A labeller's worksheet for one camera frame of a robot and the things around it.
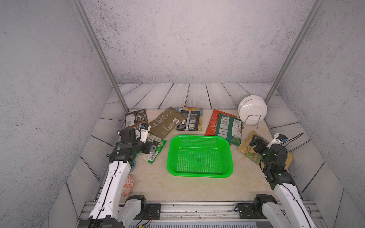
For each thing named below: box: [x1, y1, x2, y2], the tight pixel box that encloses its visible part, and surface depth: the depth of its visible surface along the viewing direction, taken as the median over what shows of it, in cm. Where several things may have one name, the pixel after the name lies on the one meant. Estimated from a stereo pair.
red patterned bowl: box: [120, 174, 135, 197], surface depth 82 cm
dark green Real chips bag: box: [215, 112, 243, 147], surface depth 107 cm
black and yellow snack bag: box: [176, 106, 203, 132], surface depth 110 cm
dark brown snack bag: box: [124, 108, 149, 129], surface depth 117 cm
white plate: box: [238, 95, 268, 125], surface depth 104 cm
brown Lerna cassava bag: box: [148, 106, 186, 140], surface depth 110 cm
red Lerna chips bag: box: [204, 109, 238, 136], surface depth 113 cm
